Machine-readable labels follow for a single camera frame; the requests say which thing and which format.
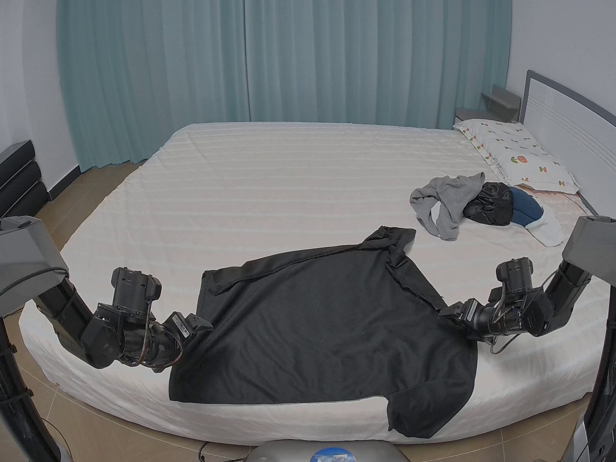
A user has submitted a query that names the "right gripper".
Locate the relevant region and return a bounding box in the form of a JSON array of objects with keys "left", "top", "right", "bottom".
[{"left": 459, "top": 299, "right": 499, "bottom": 339}]

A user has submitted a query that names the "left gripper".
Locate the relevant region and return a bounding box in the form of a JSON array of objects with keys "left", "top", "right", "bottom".
[{"left": 143, "top": 311, "right": 195, "bottom": 370}]

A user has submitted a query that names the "black T-shirt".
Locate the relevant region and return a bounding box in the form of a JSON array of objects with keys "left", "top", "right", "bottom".
[{"left": 168, "top": 227, "right": 478, "bottom": 439}]

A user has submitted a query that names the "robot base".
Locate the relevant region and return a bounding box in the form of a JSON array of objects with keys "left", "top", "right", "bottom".
[{"left": 46, "top": 422, "right": 592, "bottom": 462}]

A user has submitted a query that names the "bed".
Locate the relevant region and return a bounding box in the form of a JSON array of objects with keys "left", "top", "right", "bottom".
[{"left": 19, "top": 69, "right": 616, "bottom": 446}]

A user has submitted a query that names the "shiny black garment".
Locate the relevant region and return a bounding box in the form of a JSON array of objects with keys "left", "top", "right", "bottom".
[{"left": 463, "top": 182, "right": 515, "bottom": 226}]

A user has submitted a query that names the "blue and white garment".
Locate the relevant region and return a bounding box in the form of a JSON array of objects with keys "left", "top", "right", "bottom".
[{"left": 510, "top": 187, "right": 564, "bottom": 247}]

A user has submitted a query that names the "grey garment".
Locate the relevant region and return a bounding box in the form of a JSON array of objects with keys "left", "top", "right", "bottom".
[{"left": 410, "top": 172, "right": 487, "bottom": 242}]

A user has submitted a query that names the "white printed pillow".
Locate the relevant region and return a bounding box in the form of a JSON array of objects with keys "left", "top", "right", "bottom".
[{"left": 452, "top": 118, "right": 581, "bottom": 195}]

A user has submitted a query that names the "grey bedside table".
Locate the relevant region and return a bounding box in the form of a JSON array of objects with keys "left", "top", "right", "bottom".
[{"left": 455, "top": 85, "right": 523, "bottom": 124}]

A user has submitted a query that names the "black chest of drawers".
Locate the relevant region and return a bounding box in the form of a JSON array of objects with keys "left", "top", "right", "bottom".
[{"left": 0, "top": 140, "right": 50, "bottom": 220}]

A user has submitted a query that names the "blue-green curtain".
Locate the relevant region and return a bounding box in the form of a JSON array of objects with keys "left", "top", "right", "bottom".
[
  {"left": 57, "top": 0, "right": 251, "bottom": 173},
  {"left": 243, "top": 0, "right": 512, "bottom": 129}
]

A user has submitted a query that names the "black cable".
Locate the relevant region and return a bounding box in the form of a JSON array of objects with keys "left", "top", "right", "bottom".
[{"left": 196, "top": 440, "right": 251, "bottom": 462}]

